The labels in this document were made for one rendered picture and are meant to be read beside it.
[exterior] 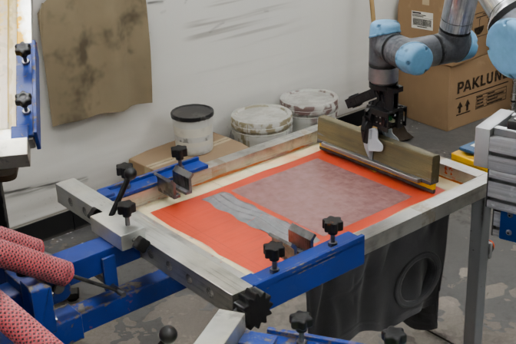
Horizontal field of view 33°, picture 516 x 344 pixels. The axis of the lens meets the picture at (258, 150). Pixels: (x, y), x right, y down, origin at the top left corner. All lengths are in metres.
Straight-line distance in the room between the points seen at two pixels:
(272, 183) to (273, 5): 2.47
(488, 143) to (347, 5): 3.17
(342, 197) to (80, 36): 2.03
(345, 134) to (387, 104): 0.19
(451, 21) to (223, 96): 2.55
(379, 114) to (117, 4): 2.03
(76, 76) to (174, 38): 0.58
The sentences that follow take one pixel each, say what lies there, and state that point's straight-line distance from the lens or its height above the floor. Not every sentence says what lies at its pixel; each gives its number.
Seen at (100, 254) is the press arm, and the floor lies 1.04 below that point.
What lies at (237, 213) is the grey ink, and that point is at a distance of 2.10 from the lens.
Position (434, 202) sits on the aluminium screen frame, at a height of 0.99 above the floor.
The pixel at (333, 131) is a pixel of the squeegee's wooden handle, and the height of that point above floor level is 1.03.
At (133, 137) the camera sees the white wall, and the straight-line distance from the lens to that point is 4.28.
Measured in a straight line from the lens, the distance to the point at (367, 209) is 2.12.
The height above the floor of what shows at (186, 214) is 0.95.
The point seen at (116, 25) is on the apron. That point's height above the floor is 0.94.
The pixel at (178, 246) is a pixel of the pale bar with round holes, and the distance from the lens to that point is 1.80.
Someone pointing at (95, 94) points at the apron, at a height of 0.64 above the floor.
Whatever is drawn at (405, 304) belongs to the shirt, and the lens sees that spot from 2.23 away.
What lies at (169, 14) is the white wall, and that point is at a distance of 4.24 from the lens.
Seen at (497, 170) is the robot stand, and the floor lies 1.13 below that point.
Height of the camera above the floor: 1.89
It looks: 22 degrees down
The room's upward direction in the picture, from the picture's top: 2 degrees counter-clockwise
